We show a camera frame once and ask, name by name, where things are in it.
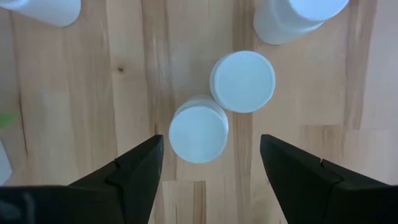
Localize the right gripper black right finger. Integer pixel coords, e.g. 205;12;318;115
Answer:
260;134;398;224

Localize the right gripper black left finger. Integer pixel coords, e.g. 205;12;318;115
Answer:
68;134;164;224

